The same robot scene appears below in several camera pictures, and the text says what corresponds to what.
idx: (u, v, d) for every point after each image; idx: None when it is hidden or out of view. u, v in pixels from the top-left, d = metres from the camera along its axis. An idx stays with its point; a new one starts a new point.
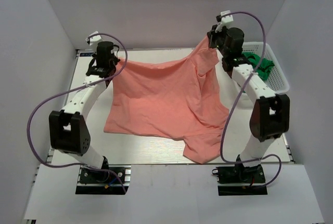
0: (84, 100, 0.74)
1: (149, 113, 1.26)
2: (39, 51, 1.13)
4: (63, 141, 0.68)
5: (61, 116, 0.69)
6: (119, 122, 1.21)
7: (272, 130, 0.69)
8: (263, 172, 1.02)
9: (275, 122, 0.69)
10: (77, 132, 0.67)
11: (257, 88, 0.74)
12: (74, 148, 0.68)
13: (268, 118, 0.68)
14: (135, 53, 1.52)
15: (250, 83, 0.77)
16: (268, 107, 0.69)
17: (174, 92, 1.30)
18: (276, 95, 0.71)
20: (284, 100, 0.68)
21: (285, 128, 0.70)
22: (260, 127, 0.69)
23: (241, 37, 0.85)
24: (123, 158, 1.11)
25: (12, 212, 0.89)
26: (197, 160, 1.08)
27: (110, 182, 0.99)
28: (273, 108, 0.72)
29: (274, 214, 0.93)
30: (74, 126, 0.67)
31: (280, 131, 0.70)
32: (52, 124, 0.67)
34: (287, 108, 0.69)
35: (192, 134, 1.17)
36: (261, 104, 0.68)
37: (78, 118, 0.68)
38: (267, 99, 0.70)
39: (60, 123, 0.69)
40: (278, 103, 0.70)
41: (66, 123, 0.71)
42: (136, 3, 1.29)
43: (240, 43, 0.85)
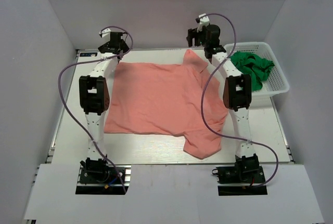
0: (104, 68, 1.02)
1: (149, 113, 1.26)
2: (39, 50, 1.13)
4: (89, 100, 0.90)
5: (88, 80, 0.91)
6: (119, 122, 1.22)
7: (240, 101, 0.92)
8: (263, 172, 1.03)
9: (241, 96, 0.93)
10: (101, 91, 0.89)
11: (228, 70, 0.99)
12: (99, 105, 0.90)
13: (234, 91, 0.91)
14: (135, 54, 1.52)
15: (223, 66, 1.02)
16: (234, 82, 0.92)
17: (174, 90, 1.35)
18: (241, 75, 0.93)
20: (247, 78, 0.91)
21: (250, 97, 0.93)
22: (230, 97, 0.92)
23: (217, 30, 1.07)
24: (124, 158, 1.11)
25: (12, 212, 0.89)
26: (198, 155, 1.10)
27: (110, 182, 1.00)
28: (241, 85, 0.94)
29: (274, 214, 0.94)
30: (99, 86, 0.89)
31: (246, 101, 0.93)
32: (81, 86, 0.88)
34: (250, 83, 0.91)
35: (193, 129, 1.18)
36: (228, 79, 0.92)
37: (102, 81, 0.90)
38: (234, 78, 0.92)
39: (86, 86, 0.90)
40: (244, 81, 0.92)
41: (91, 87, 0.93)
42: (136, 3, 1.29)
43: (217, 35, 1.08)
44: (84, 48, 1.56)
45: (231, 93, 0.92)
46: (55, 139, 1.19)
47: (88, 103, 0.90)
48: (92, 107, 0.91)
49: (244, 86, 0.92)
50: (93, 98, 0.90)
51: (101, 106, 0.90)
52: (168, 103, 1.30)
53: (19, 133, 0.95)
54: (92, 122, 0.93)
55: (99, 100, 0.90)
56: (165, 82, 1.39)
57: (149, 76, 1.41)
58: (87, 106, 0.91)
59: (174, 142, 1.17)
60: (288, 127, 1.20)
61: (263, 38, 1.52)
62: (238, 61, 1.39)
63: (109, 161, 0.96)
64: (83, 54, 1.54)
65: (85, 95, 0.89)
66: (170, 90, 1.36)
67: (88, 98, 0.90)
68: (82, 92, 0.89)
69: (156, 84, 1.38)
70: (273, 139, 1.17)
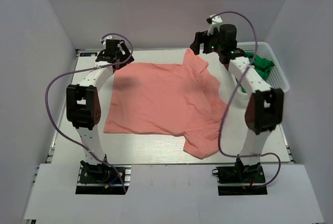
0: (96, 77, 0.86)
1: (149, 112, 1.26)
2: (39, 50, 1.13)
4: (77, 112, 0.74)
5: (76, 89, 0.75)
6: (119, 122, 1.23)
7: (267, 121, 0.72)
8: (263, 172, 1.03)
9: (269, 116, 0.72)
10: (91, 102, 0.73)
11: (253, 81, 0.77)
12: (89, 118, 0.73)
13: (260, 109, 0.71)
14: (134, 53, 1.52)
15: (245, 77, 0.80)
16: (262, 99, 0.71)
17: (174, 90, 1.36)
18: (270, 89, 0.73)
20: (279, 93, 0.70)
21: (279, 118, 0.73)
22: (255, 118, 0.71)
23: (232, 29, 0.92)
24: (123, 158, 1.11)
25: (12, 212, 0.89)
26: (197, 155, 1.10)
27: (110, 182, 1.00)
28: (269, 101, 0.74)
29: (274, 214, 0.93)
30: (90, 95, 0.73)
31: (274, 122, 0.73)
32: (68, 96, 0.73)
34: (281, 100, 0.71)
35: (193, 129, 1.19)
36: (255, 96, 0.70)
37: (93, 89, 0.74)
38: (262, 92, 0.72)
39: (75, 95, 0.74)
40: (273, 96, 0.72)
41: (80, 97, 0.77)
42: (136, 3, 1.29)
43: (232, 35, 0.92)
44: (84, 48, 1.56)
45: (257, 113, 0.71)
46: (55, 139, 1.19)
47: (75, 116, 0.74)
48: (80, 121, 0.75)
49: (274, 102, 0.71)
50: (82, 109, 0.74)
51: (91, 119, 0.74)
52: (168, 103, 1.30)
53: (19, 133, 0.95)
54: (85, 135, 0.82)
55: (89, 112, 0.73)
56: (165, 82, 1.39)
57: (150, 77, 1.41)
58: (75, 120, 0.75)
59: (174, 142, 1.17)
60: (289, 127, 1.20)
61: (263, 38, 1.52)
62: None
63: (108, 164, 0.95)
64: (83, 54, 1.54)
65: (73, 105, 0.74)
66: (170, 90, 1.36)
67: (76, 109, 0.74)
68: (70, 103, 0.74)
69: (156, 84, 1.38)
70: (273, 139, 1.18)
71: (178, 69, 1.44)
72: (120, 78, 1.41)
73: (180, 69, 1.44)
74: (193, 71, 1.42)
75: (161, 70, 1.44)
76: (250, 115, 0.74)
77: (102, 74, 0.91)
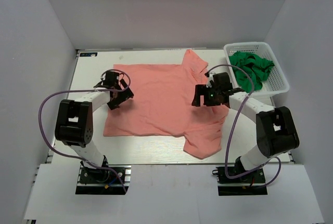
0: (92, 96, 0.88)
1: (148, 114, 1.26)
2: (39, 50, 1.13)
4: (67, 129, 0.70)
5: (70, 105, 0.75)
6: (119, 124, 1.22)
7: (283, 145, 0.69)
8: (263, 172, 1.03)
9: (283, 137, 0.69)
10: (85, 117, 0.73)
11: (255, 106, 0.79)
12: (78, 136, 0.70)
13: (272, 131, 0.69)
14: (134, 53, 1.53)
15: (247, 104, 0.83)
16: (270, 120, 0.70)
17: (172, 91, 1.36)
18: (275, 109, 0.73)
20: (285, 113, 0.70)
21: (295, 140, 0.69)
22: (269, 142, 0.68)
23: (223, 73, 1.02)
24: (123, 158, 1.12)
25: (12, 212, 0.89)
26: (198, 155, 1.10)
27: (110, 182, 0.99)
28: (278, 123, 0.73)
29: (274, 214, 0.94)
30: (83, 110, 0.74)
31: (290, 146, 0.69)
32: (61, 111, 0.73)
34: (290, 119, 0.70)
35: (193, 129, 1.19)
36: (262, 117, 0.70)
37: (88, 105, 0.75)
38: (268, 113, 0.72)
39: (68, 112, 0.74)
40: (280, 116, 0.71)
41: (73, 115, 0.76)
42: (136, 4, 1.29)
43: (226, 78, 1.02)
44: (84, 48, 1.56)
45: (269, 134, 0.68)
46: (55, 139, 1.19)
47: (64, 133, 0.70)
48: (70, 140, 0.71)
49: (284, 123, 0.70)
50: (73, 127, 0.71)
51: (81, 137, 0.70)
52: (168, 104, 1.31)
53: (18, 133, 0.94)
54: (79, 150, 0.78)
55: (79, 129, 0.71)
56: (165, 83, 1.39)
57: (149, 77, 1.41)
58: (64, 139, 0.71)
59: (174, 142, 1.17)
60: None
61: (263, 38, 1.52)
62: (238, 61, 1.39)
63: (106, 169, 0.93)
64: (83, 54, 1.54)
65: (64, 121, 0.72)
66: (170, 91, 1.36)
67: (66, 126, 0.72)
68: (62, 119, 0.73)
69: (156, 86, 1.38)
70: None
71: (176, 70, 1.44)
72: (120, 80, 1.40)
73: (178, 70, 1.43)
74: (192, 71, 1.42)
75: (160, 71, 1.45)
76: (263, 140, 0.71)
77: (99, 96, 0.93)
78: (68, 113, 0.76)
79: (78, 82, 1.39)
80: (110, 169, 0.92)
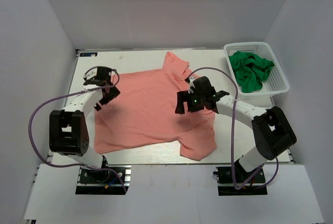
0: (83, 101, 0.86)
1: (137, 124, 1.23)
2: (39, 50, 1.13)
4: (62, 141, 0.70)
5: (60, 115, 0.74)
6: (109, 140, 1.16)
7: (283, 146, 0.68)
8: (262, 172, 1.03)
9: (282, 137, 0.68)
10: (77, 127, 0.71)
11: (247, 110, 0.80)
12: (74, 147, 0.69)
13: (270, 134, 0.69)
14: (133, 53, 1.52)
15: (238, 109, 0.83)
16: (265, 122, 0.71)
17: (156, 97, 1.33)
18: (268, 110, 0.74)
20: (279, 113, 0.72)
21: (293, 139, 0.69)
22: (269, 146, 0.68)
23: (203, 78, 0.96)
24: (123, 158, 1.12)
25: (12, 212, 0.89)
26: (196, 157, 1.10)
27: (110, 182, 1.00)
28: (272, 123, 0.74)
29: (274, 214, 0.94)
30: (75, 121, 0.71)
31: (290, 144, 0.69)
32: (52, 123, 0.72)
34: (283, 118, 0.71)
35: (186, 132, 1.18)
36: (258, 122, 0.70)
37: (80, 114, 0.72)
38: (262, 116, 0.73)
39: (60, 122, 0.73)
40: (273, 117, 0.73)
41: (65, 123, 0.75)
42: (136, 4, 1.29)
43: (207, 82, 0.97)
44: (84, 48, 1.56)
45: (268, 138, 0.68)
46: None
47: (59, 145, 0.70)
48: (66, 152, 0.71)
49: (279, 123, 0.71)
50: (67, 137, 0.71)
51: (77, 148, 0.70)
52: (156, 110, 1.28)
53: (18, 133, 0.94)
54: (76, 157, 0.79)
55: (74, 140, 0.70)
56: (148, 90, 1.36)
57: (130, 86, 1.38)
58: (59, 150, 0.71)
59: (174, 142, 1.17)
60: None
61: (263, 38, 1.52)
62: (237, 61, 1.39)
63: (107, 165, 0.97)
64: (83, 54, 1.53)
65: (57, 132, 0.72)
66: (155, 97, 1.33)
67: (60, 137, 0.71)
68: (54, 130, 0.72)
69: (140, 94, 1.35)
70: None
71: (157, 75, 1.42)
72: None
73: (158, 75, 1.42)
74: (175, 74, 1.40)
75: (143, 77, 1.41)
76: (262, 145, 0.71)
77: (91, 98, 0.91)
78: (61, 122, 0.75)
79: (78, 82, 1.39)
80: (109, 169, 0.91)
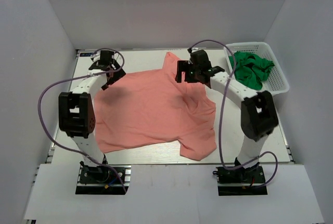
0: (89, 84, 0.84)
1: (137, 124, 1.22)
2: (39, 50, 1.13)
4: (71, 120, 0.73)
5: (68, 97, 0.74)
6: (109, 140, 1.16)
7: (266, 127, 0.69)
8: (263, 172, 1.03)
9: (266, 120, 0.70)
10: (85, 109, 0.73)
11: (239, 91, 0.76)
12: (82, 127, 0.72)
13: (255, 115, 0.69)
14: (133, 53, 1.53)
15: (230, 89, 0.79)
16: (253, 105, 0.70)
17: (156, 97, 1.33)
18: (257, 93, 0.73)
20: (268, 96, 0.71)
21: (276, 121, 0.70)
22: (254, 126, 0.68)
23: (201, 51, 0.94)
24: (123, 158, 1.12)
25: (12, 212, 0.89)
26: (195, 157, 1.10)
27: (110, 182, 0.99)
28: (260, 106, 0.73)
29: (274, 214, 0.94)
30: (83, 103, 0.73)
31: (272, 127, 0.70)
32: (61, 104, 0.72)
34: (270, 101, 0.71)
35: (187, 132, 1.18)
36: (247, 103, 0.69)
37: (87, 96, 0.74)
38: (251, 98, 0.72)
39: (68, 104, 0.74)
40: (262, 100, 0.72)
41: (73, 105, 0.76)
42: (136, 4, 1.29)
43: (204, 56, 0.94)
44: (84, 48, 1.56)
45: (253, 119, 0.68)
46: (56, 139, 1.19)
47: (68, 124, 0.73)
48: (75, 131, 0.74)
49: (266, 106, 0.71)
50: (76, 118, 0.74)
51: (85, 128, 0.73)
52: (157, 110, 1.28)
53: (18, 132, 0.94)
54: (80, 143, 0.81)
55: (82, 121, 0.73)
56: (148, 90, 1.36)
57: (130, 86, 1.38)
58: (68, 130, 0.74)
59: (174, 142, 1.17)
60: (288, 127, 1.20)
61: (263, 38, 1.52)
62: (238, 61, 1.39)
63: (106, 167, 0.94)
64: (84, 54, 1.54)
65: (66, 113, 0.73)
66: (155, 97, 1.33)
67: (69, 118, 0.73)
68: (63, 111, 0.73)
69: (140, 94, 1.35)
70: (273, 139, 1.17)
71: (157, 75, 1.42)
72: (109, 97, 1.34)
73: (158, 75, 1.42)
74: (174, 74, 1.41)
75: (143, 77, 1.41)
76: (247, 125, 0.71)
77: (96, 82, 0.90)
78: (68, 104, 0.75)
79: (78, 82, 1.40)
80: (109, 166, 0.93)
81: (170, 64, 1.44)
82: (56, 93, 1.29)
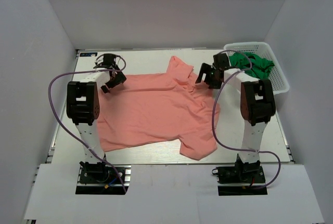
0: (95, 77, 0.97)
1: (137, 123, 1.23)
2: (39, 51, 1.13)
4: (78, 107, 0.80)
5: (76, 86, 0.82)
6: (110, 139, 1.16)
7: (261, 111, 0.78)
8: (263, 172, 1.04)
9: (263, 105, 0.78)
10: (91, 95, 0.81)
11: (242, 78, 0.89)
12: (89, 113, 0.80)
13: (253, 98, 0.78)
14: (134, 53, 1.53)
15: (238, 77, 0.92)
16: (252, 89, 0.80)
17: (158, 97, 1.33)
18: (259, 81, 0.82)
20: (267, 83, 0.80)
21: (273, 109, 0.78)
22: (249, 107, 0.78)
23: (223, 53, 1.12)
24: (123, 158, 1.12)
25: (12, 212, 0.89)
26: (195, 157, 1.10)
27: (110, 182, 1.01)
28: (260, 93, 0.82)
29: (274, 214, 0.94)
30: (90, 90, 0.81)
31: (268, 113, 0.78)
32: (69, 92, 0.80)
34: (270, 89, 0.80)
35: (187, 131, 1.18)
36: (245, 86, 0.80)
37: (93, 84, 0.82)
38: (252, 83, 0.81)
39: (75, 92, 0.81)
40: (263, 87, 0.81)
41: (80, 94, 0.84)
42: (136, 5, 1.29)
43: (224, 56, 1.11)
44: (84, 48, 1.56)
45: (250, 100, 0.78)
46: (55, 139, 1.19)
47: (75, 112, 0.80)
48: (80, 117, 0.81)
49: (265, 93, 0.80)
50: (82, 105, 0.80)
51: (90, 114, 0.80)
52: (158, 110, 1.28)
53: (18, 133, 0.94)
54: (84, 132, 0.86)
55: (89, 107, 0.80)
56: (150, 91, 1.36)
57: (131, 86, 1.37)
58: (75, 116, 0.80)
59: (174, 142, 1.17)
60: (288, 126, 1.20)
61: (263, 38, 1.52)
62: (238, 61, 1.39)
63: (107, 163, 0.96)
64: (83, 54, 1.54)
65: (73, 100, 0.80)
66: (158, 96, 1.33)
67: (76, 105, 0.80)
68: (71, 99, 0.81)
69: (142, 93, 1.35)
70: (273, 139, 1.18)
71: (159, 76, 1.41)
72: (111, 95, 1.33)
73: (161, 76, 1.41)
74: (178, 80, 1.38)
75: (145, 78, 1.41)
76: (244, 106, 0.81)
77: (101, 76, 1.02)
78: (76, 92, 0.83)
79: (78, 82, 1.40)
80: (110, 163, 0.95)
81: (173, 69, 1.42)
82: (56, 92, 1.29)
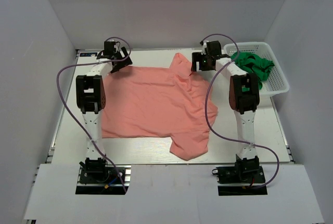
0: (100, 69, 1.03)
1: (132, 116, 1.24)
2: (39, 50, 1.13)
4: (86, 99, 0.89)
5: (84, 79, 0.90)
6: (106, 127, 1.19)
7: (246, 102, 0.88)
8: (263, 172, 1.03)
9: (248, 97, 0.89)
10: (98, 88, 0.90)
11: (232, 71, 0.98)
12: (97, 104, 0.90)
13: (239, 90, 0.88)
14: (134, 53, 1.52)
15: (227, 68, 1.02)
16: (240, 81, 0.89)
17: (157, 93, 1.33)
18: (247, 74, 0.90)
20: (254, 77, 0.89)
21: (257, 99, 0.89)
22: (236, 99, 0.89)
23: (214, 41, 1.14)
24: (122, 151, 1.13)
25: (12, 212, 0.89)
26: (183, 157, 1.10)
27: (110, 182, 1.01)
28: (247, 85, 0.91)
29: (274, 214, 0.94)
30: (97, 83, 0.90)
31: (253, 102, 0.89)
32: (79, 85, 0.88)
34: (256, 82, 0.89)
35: (180, 131, 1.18)
36: (234, 80, 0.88)
37: (100, 78, 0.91)
38: (240, 76, 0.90)
39: (84, 84, 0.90)
40: (250, 80, 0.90)
41: (88, 86, 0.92)
42: (136, 4, 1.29)
43: (216, 44, 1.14)
44: (84, 48, 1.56)
45: (237, 93, 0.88)
46: (55, 139, 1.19)
47: (85, 102, 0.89)
48: (89, 106, 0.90)
49: (251, 86, 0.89)
50: (90, 97, 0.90)
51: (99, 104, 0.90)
52: (155, 105, 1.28)
53: (18, 132, 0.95)
54: (90, 121, 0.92)
55: (97, 99, 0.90)
56: (150, 86, 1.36)
57: (131, 78, 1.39)
58: (84, 106, 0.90)
59: (166, 139, 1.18)
60: (288, 127, 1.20)
61: (263, 38, 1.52)
62: (238, 61, 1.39)
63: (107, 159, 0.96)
64: (83, 54, 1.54)
65: (82, 92, 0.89)
66: (157, 92, 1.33)
67: (85, 96, 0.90)
68: (80, 91, 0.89)
69: (142, 87, 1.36)
70: (273, 139, 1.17)
71: (161, 72, 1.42)
72: (112, 88, 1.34)
73: (162, 73, 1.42)
74: (179, 77, 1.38)
75: (147, 72, 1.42)
76: (233, 97, 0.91)
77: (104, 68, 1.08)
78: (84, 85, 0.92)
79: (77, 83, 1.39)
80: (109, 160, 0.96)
81: (175, 65, 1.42)
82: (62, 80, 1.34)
